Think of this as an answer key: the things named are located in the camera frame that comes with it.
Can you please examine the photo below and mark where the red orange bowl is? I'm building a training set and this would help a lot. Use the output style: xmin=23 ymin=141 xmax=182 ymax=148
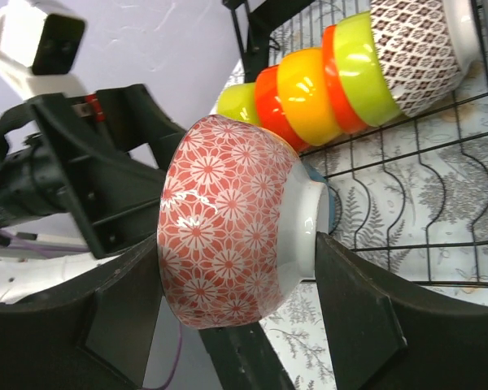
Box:
xmin=255 ymin=65 xmax=309 ymax=153

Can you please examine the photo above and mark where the yellow orange bowl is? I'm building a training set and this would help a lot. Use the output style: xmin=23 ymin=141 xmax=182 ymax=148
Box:
xmin=277 ymin=47 xmax=342 ymax=146

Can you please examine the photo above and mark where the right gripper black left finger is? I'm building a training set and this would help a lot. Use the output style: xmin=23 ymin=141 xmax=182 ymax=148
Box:
xmin=0 ymin=236 xmax=162 ymax=389

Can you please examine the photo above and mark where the red floral patterned bowl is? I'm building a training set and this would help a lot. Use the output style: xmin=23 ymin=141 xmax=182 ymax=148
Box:
xmin=157 ymin=115 xmax=329 ymax=329

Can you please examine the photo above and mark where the orange bowl behind lime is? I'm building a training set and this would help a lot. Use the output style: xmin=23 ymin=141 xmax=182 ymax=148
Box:
xmin=321 ymin=24 xmax=368 ymax=134

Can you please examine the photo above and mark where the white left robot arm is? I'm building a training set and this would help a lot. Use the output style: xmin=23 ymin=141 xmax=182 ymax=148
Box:
xmin=0 ymin=84 xmax=185 ymax=303

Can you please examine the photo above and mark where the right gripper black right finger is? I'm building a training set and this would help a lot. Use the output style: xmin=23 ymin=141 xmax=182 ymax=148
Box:
xmin=315 ymin=233 xmax=488 ymax=389

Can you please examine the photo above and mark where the black wire dish rack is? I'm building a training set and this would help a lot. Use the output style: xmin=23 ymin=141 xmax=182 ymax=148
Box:
xmin=221 ymin=0 xmax=488 ymax=390

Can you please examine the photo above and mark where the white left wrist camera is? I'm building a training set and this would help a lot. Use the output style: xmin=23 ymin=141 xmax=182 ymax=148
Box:
xmin=0 ymin=1 xmax=87 ymax=101

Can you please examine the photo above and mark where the blue bowl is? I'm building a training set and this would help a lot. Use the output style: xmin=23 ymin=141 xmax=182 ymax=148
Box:
xmin=303 ymin=162 xmax=336 ymax=234

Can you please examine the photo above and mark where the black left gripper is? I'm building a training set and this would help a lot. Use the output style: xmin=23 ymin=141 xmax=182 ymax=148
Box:
xmin=0 ymin=84 xmax=185 ymax=258

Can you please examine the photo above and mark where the small lime green bowl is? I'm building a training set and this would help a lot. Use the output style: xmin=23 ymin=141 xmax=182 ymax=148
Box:
xmin=216 ymin=82 xmax=261 ymax=126

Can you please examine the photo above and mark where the brown lattice patterned bowl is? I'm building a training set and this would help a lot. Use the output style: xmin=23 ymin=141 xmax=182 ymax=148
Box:
xmin=370 ymin=0 xmax=481 ymax=117

